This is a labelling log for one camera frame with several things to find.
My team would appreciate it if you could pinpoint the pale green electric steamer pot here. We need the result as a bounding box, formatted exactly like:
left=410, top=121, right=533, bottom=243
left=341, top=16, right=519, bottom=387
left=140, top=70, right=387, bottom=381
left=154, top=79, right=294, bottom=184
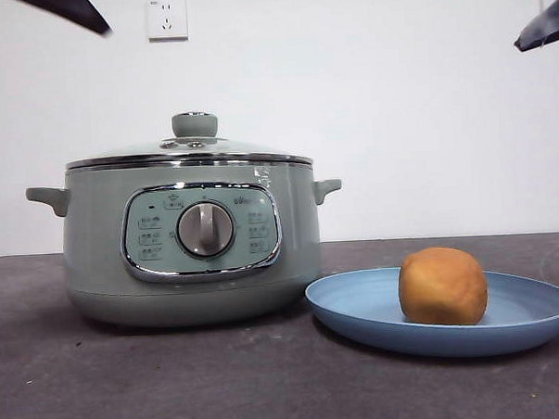
left=24, top=155, right=349, bottom=334

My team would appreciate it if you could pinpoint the glass lid with green knob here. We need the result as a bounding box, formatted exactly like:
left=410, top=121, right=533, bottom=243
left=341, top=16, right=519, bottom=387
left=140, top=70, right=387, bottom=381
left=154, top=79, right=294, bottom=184
left=62, top=106, right=313, bottom=173

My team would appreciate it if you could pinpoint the orange-brown potato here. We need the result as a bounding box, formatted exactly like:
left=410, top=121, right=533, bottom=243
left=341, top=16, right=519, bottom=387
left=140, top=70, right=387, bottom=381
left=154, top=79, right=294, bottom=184
left=396, top=244, right=490, bottom=329

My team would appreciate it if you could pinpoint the blue round plate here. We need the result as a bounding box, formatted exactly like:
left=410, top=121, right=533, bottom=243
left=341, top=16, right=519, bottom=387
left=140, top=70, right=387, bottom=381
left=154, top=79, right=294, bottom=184
left=302, top=260, right=559, bottom=365

